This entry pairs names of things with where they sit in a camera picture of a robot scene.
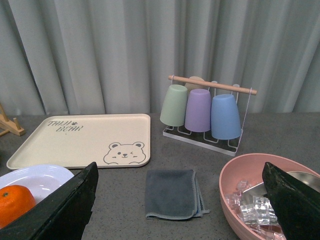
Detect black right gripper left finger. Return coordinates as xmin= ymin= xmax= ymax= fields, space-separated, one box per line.
xmin=0 ymin=162 xmax=99 ymax=240

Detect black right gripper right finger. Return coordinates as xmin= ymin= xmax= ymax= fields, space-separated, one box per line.
xmin=262 ymin=162 xmax=320 ymax=240

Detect white round plate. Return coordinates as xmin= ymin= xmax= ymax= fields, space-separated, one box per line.
xmin=0 ymin=164 xmax=74 ymax=204

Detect orange fruit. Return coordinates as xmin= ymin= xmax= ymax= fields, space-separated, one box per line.
xmin=0 ymin=185 xmax=36 ymax=229

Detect metal scoop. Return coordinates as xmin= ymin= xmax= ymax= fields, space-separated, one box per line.
xmin=240 ymin=171 xmax=320 ymax=206

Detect clear ice cubes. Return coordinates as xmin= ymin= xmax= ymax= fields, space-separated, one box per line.
xmin=224 ymin=179 xmax=286 ymax=240

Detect pink plastic bowl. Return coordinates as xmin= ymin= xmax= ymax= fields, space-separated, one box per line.
xmin=219 ymin=153 xmax=320 ymax=240

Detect beige bear tray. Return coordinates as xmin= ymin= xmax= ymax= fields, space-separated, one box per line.
xmin=6 ymin=113 xmax=151 ymax=170

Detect wooden dish rack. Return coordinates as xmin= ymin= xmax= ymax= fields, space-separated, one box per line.
xmin=0 ymin=105 xmax=26 ymax=137

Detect blue plastic cup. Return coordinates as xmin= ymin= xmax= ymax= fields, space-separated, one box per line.
xmin=211 ymin=94 xmax=242 ymax=140

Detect grey folded cloth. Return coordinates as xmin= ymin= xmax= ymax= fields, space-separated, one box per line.
xmin=145 ymin=169 xmax=210 ymax=221

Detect purple plastic cup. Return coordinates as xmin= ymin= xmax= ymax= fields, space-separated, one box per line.
xmin=184 ymin=89 xmax=212 ymax=133

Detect green plastic cup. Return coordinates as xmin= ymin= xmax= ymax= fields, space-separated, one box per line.
xmin=160 ymin=84 xmax=188 ymax=127

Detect grey curtain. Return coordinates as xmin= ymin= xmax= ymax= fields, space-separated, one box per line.
xmin=0 ymin=0 xmax=320 ymax=115

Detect beige plastic cup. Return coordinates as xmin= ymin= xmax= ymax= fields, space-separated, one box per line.
xmin=184 ymin=76 xmax=206 ymax=94

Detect white wire cup rack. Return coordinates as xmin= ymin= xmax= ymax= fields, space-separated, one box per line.
xmin=163 ymin=75 xmax=257 ymax=157

